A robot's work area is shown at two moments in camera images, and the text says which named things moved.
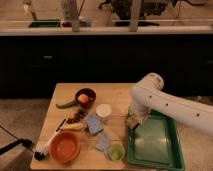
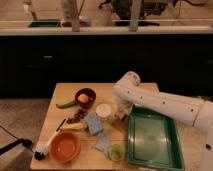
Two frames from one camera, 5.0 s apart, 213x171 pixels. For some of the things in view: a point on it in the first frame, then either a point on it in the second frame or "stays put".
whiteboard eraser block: (131, 123) -> (121, 116)
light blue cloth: (103, 143) stays put
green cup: (116, 152) stays put
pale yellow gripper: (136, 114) -> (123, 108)
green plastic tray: (155, 143) stays put
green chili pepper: (65, 106) stays put
